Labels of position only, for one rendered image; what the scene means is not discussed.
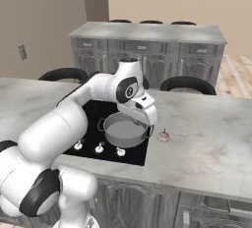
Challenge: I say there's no grey island cupboard run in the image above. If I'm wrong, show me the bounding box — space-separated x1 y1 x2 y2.
68 21 228 89

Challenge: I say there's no silver cupboard handle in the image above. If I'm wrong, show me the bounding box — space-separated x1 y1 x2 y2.
89 196 98 210
181 209 191 228

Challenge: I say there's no grey metal pot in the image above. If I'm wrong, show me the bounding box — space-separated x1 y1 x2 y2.
96 111 155 149

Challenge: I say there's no white hob knob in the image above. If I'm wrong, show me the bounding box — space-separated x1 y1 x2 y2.
116 146 127 158
94 142 106 154
73 140 85 151

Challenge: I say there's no grey wall socket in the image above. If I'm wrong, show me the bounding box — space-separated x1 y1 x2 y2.
18 43 29 61

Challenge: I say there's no pink garlic bulb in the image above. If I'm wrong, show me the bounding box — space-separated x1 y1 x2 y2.
157 128 171 143

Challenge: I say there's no black hob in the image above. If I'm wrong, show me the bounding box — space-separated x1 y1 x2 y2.
63 98 153 167

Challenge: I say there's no grey wooden cupboard door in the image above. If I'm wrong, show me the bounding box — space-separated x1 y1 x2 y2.
95 179 181 228
174 192 252 228

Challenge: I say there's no grey wooden drawer front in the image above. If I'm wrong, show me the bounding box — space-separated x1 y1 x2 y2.
196 195 252 214

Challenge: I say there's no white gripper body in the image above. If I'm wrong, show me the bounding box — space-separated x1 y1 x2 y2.
116 101 158 127

